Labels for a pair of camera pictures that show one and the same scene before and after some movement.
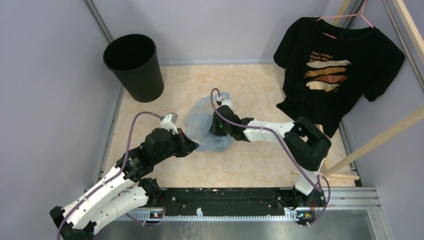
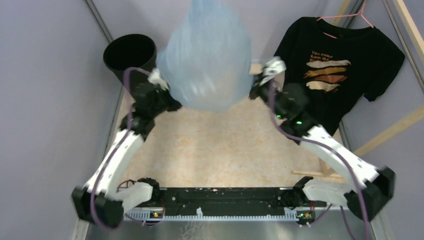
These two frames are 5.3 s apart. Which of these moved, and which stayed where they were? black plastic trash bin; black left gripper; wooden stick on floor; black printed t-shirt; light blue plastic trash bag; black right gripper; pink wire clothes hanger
Moved: black right gripper; black left gripper; light blue plastic trash bag
Stayed: black plastic trash bin; black printed t-shirt; wooden stick on floor; pink wire clothes hanger
